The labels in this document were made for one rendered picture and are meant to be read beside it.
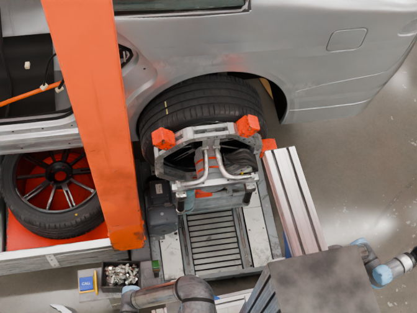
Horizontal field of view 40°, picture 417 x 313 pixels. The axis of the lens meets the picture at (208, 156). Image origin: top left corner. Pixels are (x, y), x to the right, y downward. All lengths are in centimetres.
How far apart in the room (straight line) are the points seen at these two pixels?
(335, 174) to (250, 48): 167
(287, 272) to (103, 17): 79
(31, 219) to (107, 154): 125
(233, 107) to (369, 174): 158
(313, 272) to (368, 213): 243
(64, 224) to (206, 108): 106
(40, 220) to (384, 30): 199
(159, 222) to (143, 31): 128
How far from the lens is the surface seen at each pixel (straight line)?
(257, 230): 361
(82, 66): 160
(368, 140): 416
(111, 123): 187
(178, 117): 268
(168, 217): 325
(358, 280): 154
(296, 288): 149
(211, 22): 236
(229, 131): 268
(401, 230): 395
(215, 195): 351
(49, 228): 323
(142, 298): 227
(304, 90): 291
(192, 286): 205
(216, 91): 273
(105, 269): 304
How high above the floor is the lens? 344
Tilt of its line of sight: 63 degrees down
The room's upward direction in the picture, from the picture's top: 7 degrees clockwise
